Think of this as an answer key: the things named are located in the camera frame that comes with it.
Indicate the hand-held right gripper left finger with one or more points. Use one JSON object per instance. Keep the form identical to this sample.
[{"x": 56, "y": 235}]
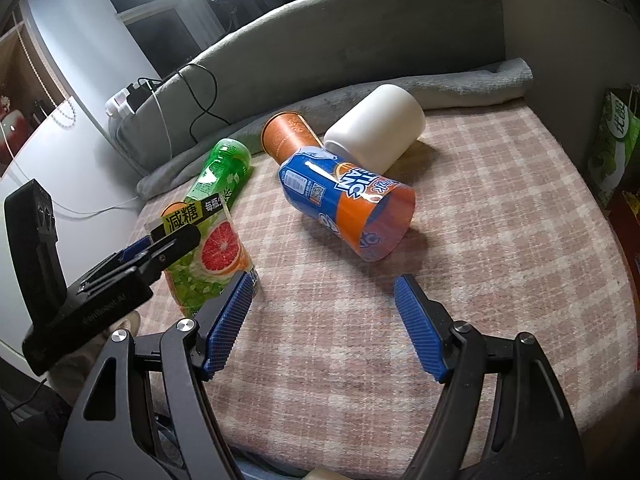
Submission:
[{"x": 227, "y": 325}]

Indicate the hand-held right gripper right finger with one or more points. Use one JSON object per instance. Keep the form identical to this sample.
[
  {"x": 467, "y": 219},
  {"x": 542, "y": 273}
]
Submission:
[{"x": 420, "y": 330}]

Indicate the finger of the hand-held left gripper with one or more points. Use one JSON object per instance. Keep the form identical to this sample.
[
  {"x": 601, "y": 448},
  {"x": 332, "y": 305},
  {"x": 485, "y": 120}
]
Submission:
[
  {"x": 136, "y": 249},
  {"x": 167, "y": 252}
]

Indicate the orange Fanta bottle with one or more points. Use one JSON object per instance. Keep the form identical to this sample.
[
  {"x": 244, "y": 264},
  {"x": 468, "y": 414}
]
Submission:
[{"x": 350, "y": 210}]

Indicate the orange-brown paper cup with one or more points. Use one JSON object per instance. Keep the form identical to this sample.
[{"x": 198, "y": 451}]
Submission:
[{"x": 285, "y": 135}]

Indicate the white cup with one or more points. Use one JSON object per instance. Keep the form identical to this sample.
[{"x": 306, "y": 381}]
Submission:
[{"x": 380, "y": 125}]

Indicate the person's left hand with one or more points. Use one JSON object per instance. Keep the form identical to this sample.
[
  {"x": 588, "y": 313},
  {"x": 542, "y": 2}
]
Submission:
[{"x": 75, "y": 375}]

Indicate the green plastic bottle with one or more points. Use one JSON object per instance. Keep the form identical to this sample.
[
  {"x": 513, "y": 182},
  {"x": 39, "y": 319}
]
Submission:
[{"x": 222, "y": 165}]

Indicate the pink plaid blanket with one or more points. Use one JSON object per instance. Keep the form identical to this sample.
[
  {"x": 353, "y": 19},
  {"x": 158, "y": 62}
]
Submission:
[{"x": 500, "y": 260}]

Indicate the white power strip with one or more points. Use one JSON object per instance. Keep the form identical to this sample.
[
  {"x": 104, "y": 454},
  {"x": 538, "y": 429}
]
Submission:
[{"x": 116, "y": 102}]

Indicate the black charger plug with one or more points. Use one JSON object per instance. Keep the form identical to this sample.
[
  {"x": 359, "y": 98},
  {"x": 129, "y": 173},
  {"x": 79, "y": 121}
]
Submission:
[{"x": 140, "y": 94}]

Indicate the dark shelf cabinet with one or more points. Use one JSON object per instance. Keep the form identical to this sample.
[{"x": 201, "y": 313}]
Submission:
[{"x": 165, "y": 35}]

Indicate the grey fleece blanket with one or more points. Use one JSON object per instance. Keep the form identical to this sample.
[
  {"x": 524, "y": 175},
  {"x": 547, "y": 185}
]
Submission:
[{"x": 475, "y": 82}]

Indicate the grey padded headboard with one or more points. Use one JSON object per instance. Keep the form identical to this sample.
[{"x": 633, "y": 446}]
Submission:
[{"x": 325, "y": 45}]

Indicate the green printed bag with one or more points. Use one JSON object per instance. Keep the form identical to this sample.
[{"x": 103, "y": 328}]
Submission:
[{"x": 612, "y": 145}]

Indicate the grey bed side panel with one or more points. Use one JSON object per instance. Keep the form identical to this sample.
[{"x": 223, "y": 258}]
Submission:
[{"x": 550, "y": 50}]

